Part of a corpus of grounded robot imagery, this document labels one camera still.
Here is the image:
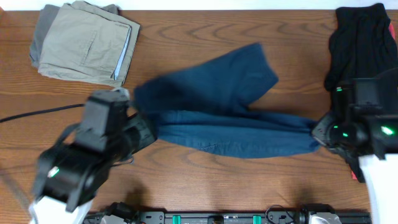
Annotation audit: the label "black garment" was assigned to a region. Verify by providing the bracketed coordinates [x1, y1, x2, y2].
[323, 2, 398, 183]

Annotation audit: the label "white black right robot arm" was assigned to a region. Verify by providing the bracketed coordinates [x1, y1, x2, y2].
[312, 68, 397, 223]

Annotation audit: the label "grey folded garment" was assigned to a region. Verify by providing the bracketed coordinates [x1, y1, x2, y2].
[29, 1, 131, 75]

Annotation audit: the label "navy blue shorts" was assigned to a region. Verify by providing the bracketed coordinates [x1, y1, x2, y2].
[134, 43, 320, 159]

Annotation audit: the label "khaki folded trousers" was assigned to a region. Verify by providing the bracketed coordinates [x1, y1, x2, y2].
[38, 1, 140, 87]

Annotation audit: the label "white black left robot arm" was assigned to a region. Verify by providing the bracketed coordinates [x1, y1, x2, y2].
[29, 88, 157, 223]

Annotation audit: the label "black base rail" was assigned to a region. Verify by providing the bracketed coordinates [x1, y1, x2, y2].
[83, 202, 372, 224]

